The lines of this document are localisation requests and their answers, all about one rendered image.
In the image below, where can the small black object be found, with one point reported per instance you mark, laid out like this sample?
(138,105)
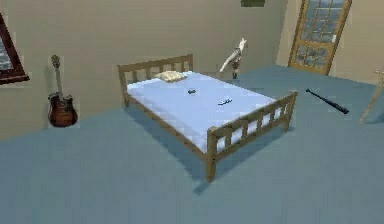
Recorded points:
(191,91)

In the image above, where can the wooden glass pane door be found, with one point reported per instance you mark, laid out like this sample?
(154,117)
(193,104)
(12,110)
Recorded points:
(318,33)

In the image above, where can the black baseball bat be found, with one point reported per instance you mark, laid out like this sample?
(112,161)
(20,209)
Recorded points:
(328,101)

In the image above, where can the green framed picture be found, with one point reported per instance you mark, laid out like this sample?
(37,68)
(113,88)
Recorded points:
(252,2)

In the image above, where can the brown sunburst guitar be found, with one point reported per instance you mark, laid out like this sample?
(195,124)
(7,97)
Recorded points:
(62,108)

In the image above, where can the beige pillow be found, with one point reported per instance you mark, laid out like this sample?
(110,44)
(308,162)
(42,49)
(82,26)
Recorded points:
(170,76)

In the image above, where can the black remote control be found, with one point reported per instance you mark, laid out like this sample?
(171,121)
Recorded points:
(225,101)

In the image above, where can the pale wooden furniture leg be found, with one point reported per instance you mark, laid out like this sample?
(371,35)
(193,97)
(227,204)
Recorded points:
(372,96)

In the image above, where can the wooden bed with blue sheet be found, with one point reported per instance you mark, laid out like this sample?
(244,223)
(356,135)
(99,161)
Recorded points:
(186,110)

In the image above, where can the dark framed window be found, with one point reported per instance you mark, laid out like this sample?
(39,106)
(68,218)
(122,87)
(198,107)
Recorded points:
(8,60)

